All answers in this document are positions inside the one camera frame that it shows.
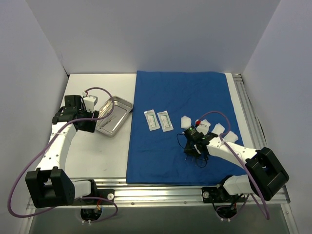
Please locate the scalpel handle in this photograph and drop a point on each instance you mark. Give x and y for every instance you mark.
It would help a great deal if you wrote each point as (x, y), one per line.
(106, 121)
(109, 117)

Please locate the right suture packet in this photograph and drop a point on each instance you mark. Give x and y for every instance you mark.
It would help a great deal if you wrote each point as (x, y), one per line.
(165, 121)

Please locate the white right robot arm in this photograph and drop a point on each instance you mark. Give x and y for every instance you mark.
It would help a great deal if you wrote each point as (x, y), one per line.
(264, 176)

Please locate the aluminium right rail frame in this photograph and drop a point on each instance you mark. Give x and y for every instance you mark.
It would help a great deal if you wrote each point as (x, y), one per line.
(255, 133)

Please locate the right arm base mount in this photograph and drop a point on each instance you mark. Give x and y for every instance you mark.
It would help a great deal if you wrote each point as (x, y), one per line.
(224, 204)

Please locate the left suture packet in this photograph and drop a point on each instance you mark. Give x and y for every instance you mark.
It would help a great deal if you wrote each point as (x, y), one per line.
(152, 121)

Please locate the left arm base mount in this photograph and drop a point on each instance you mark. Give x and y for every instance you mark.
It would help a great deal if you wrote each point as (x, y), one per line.
(98, 202)

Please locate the blue surgical drape cloth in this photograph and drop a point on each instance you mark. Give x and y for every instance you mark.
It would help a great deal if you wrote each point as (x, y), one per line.
(157, 157)

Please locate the aluminium front rail frame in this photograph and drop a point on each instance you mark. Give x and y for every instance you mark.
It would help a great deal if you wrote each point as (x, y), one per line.
(155, 209)

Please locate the stainless steel tray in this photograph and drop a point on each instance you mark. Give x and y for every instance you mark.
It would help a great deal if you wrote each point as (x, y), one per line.
(120, 108)

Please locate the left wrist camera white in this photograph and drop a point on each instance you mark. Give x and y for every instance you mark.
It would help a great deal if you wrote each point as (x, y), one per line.
(89, 103)

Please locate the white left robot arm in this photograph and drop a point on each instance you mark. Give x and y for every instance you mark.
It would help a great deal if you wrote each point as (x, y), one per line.
(48, 184)

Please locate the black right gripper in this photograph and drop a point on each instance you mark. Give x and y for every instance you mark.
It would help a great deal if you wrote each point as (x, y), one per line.
(192, 151)

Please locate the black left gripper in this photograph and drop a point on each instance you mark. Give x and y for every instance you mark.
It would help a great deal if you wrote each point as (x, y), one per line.
(86, 122)

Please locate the suture packet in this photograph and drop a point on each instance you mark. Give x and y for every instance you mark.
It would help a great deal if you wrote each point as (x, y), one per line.
(165, 121)
(152, 121)

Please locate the white gauze pad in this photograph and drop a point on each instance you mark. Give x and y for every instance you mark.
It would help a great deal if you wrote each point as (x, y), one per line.
(206, 124)
(231, 137)
(186, 122)
(218, 129)

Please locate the aluminium rail frame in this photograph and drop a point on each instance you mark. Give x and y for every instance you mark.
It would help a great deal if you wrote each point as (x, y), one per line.
(255, 133)
(155, 209)

